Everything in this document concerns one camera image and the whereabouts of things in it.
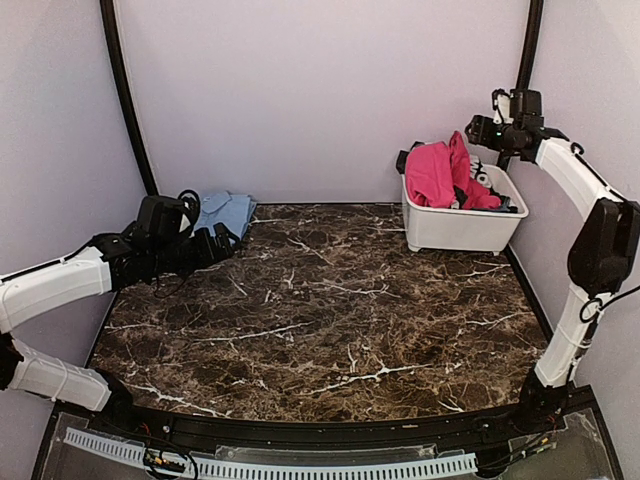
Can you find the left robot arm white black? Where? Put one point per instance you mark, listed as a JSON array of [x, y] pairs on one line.
[[107, 263]]

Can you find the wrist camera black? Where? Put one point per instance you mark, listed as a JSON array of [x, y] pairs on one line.
[[159, 218], [524, 102]]

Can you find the black corner post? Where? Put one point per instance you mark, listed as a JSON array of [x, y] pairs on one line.
[[530, 43], [119, 74]]

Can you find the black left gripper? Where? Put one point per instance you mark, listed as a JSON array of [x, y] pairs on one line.
[[209, 255]]

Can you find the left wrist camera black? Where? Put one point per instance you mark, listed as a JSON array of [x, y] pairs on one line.
[[159, 218]]

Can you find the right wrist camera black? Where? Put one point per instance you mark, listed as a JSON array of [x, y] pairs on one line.
[[524, 102]]

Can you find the white slotted cable duct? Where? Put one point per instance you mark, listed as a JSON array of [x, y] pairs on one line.
[[416, 462]]

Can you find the right black corner post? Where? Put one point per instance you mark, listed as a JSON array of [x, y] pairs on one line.
[[530, 43]]

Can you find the left black corner post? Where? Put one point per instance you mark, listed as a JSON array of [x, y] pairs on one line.
[[119, 74]]

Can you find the dark blue garment in bin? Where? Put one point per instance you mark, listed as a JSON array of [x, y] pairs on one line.
[[507, 206]]

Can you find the pink trousers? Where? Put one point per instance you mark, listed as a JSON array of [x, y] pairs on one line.
[[438, 175]]

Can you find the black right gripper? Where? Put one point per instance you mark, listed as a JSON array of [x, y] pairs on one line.
[[480, 127]]

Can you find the white plastic laundry bin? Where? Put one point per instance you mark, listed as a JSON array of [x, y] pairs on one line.
[[463, 230]]

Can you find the folded light blue shirt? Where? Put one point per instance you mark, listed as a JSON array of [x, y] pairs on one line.
[[233, 210]]

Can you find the black shirt white lettering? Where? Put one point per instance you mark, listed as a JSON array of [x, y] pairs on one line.
[[480, 175]]

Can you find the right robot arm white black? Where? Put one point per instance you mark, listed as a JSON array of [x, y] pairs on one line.
[[599, 261]]

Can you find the black curved front rail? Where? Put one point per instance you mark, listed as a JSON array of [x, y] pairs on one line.
[[472, 429]]

